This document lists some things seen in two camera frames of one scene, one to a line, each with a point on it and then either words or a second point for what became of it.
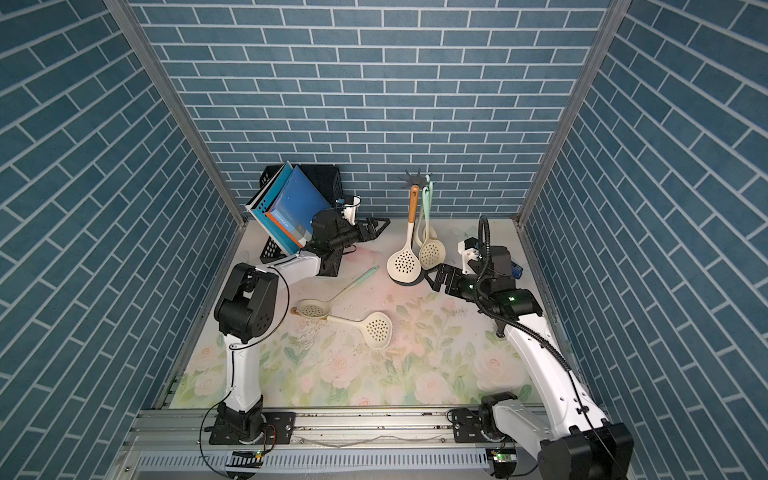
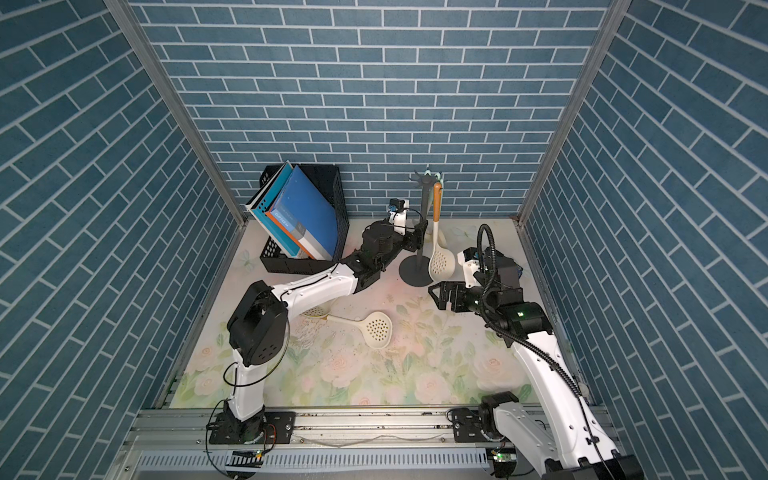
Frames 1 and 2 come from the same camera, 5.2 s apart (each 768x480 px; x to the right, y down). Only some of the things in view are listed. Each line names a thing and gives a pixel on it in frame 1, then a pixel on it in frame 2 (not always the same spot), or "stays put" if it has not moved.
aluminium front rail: x=329 y=444 stays put
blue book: x=297 y=202 stays put
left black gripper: x=371 y=237 -> x=414 y=241
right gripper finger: x=444 y=272 -> x=445 y=287
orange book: x=284 y=229 stays put
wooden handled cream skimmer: x=376 y=328 stays put
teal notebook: x=263 y=200 stays put
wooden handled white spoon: x=404 y=265 -> x=442 y=261
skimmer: x=426 y=208 -> x=442 y=230
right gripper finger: x=439 y=280 -> x=439 y=295
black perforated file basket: x=328 y=181 stays put
